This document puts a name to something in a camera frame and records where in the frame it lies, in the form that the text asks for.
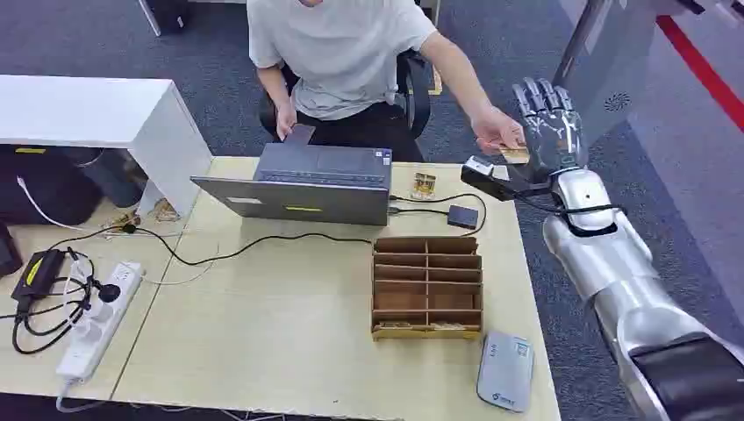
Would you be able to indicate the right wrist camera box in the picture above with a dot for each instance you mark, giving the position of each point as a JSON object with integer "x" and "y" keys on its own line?
{"x": 485, "y": 177}

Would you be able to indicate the black office chair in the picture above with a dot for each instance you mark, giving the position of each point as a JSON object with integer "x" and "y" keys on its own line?
{"x": 414, "y": 93}

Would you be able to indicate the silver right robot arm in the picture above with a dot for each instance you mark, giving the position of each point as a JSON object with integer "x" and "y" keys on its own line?
{"x": 625, "y": 273}

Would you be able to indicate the person's left hand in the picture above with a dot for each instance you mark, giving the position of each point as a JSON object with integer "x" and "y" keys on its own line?
{"x": 497, "y": 131}

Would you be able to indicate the person's right hand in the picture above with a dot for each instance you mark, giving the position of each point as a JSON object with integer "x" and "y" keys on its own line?
{"x": 285, "y": 119}

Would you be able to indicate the white power strip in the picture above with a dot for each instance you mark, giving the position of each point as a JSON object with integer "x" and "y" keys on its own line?
{"x": 99, "y": 322}

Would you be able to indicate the gold card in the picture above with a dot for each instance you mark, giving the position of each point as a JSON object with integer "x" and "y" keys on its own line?
{"x": 515, "y": 154}

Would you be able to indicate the dark smartphone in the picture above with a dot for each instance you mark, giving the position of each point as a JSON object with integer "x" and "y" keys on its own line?
{"x": 300, "y": 134}

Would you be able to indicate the black power adapter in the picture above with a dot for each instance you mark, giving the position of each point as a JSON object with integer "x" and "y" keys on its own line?
{"x": 38, "y": 274}

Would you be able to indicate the black round plug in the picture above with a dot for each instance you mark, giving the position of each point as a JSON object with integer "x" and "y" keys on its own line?
{"x": 108, "y": 291}

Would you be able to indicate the person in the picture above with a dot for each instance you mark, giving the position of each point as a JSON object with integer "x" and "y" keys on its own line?
{"x": 349, "y": 64}

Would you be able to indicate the small black hub box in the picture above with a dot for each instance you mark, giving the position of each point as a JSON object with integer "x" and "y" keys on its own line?
{"x": 462, "y": 216}

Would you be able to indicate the person's hand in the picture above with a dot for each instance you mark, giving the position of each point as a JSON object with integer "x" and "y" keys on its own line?
{"x": 497, "y": 131}
{"x": 285, "y": 119}

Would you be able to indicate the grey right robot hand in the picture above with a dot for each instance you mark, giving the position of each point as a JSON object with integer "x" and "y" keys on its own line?
{"x": 552, "y": 136}

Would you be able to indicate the grey laptop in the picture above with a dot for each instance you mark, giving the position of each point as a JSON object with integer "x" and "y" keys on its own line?
{"x": 319, "y": 186}

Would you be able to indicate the white side table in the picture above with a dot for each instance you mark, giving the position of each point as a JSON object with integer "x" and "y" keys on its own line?
{"x": 116, "y": 116}

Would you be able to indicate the wooden card box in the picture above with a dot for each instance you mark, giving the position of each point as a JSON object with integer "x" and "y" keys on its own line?
{"x": 427, "y": 287}

